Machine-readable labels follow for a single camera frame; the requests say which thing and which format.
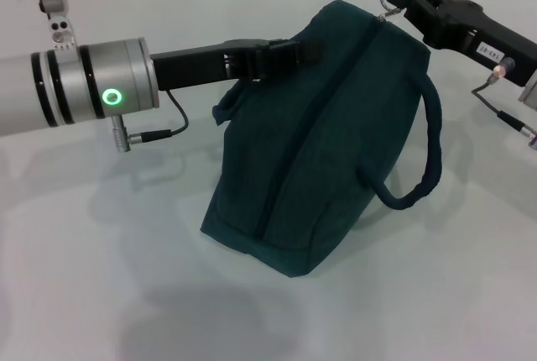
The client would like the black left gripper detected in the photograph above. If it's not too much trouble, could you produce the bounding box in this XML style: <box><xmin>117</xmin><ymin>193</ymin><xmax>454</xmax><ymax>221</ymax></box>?
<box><xmin>149</xmin><ymin>37</ymin><xmax>324</xmax><ymax>93</ymax></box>

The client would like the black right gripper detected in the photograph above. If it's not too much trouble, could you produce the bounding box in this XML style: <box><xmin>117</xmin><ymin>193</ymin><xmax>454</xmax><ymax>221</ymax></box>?
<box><xmin>387</xmin><ymin>0</ymin><xmax>537</xmax><ymax>88</ymax></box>

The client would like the dark teal insulated lunch bag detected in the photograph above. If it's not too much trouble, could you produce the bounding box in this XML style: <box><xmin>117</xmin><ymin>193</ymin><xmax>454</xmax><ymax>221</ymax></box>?
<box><xmin>199</xmin><ymin>0</ymin><xmax>445</xmax><ymax>280</ymax></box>

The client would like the right gripper dark cable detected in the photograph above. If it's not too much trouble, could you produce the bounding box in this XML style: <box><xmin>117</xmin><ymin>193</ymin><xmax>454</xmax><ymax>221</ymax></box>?
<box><xmin>471</xmin><ymin>56</ymin><xmax>537</xmax><ymax>144</ymax></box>

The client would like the gripper dark cable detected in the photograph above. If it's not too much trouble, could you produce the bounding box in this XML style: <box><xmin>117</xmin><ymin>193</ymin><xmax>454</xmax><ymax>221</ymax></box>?
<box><xmin>110</xmin><ymin>89</ymin><xmax>190</xmax><ymax>154</ymax></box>
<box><xmin>471</xmin><ymin>56</ymin><xmax>537</xmax><ymax>144</ymax></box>

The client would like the left gripper dark cable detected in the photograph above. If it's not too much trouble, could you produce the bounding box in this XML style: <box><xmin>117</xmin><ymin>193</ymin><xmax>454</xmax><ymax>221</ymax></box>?
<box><xmin>110</xmin><ymin>89</ymin><xmax>190</xmax><ymax>154</ymax></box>

